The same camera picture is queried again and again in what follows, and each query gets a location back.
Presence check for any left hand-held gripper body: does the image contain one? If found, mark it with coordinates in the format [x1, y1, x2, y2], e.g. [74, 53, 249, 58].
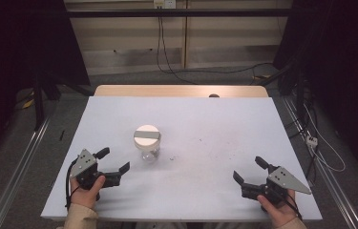
[69, 148, 108, 191]

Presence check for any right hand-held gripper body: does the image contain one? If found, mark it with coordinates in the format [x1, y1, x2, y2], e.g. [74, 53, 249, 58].
[263, 164, 312, 205]

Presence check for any white jar lid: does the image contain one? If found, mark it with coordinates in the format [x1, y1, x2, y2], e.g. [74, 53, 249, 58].
[133, 124, 162, 151]

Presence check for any person's right hand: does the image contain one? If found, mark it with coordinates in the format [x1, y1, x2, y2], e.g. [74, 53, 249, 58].
[256, 189, 299, 229]

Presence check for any person's left hand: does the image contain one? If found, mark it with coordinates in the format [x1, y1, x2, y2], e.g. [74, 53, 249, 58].
[69, 175, 107, 210]

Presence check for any white power strip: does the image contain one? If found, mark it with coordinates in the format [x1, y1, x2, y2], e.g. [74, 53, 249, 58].
[305, 135, 319, 149]

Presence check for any white table mat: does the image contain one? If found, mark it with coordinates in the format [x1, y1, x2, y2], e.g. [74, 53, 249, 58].
[40, 95, 324, 222]

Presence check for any black metal stand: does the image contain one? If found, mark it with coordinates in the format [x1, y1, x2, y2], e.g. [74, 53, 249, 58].
[32, 73, 95, 132]
[257, 61, 306, 120]

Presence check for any wooden table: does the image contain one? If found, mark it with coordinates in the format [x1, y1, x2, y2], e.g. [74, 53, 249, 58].
[94, 84, 269, 98]

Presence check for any black curtain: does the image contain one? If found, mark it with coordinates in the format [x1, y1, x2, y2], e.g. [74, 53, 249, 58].
[0, 0, 91, 166]
[273, 0, 358, 182]

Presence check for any black horizontal bar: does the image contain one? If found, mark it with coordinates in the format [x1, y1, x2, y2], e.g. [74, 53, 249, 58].
[65, 9, 295, 18]

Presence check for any left hand-held gripper black cable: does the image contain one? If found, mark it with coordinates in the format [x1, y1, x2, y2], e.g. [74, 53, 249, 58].
[65, 159, 80, 211]

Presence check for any hand-held gripper black cable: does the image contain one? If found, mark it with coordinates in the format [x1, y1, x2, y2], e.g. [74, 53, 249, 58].
[65, 159, 80, 211]
[281, 194, 303, 221]

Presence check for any right hand-held gripper black cable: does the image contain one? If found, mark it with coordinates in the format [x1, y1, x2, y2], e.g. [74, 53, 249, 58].
[281, 194, 303, 221]

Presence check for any black floor cable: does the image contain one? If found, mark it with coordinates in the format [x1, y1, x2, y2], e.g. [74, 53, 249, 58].
[289, 98, 319, 179]

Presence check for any metal floor rail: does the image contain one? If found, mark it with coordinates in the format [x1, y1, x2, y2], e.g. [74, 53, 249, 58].
[0, 115, 52, 229]
[281, 96, 358, 229]

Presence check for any white floor cable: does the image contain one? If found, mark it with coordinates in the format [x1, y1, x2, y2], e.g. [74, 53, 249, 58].
[304, 104, 347, 174]

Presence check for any black wall cable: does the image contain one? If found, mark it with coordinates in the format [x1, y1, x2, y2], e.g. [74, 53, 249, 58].
[158, 15, 275, 75]
[156, 15, 200, 85]

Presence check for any white wall socket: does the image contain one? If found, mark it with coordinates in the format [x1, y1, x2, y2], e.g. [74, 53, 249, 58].
[153, 0, 177, 10]

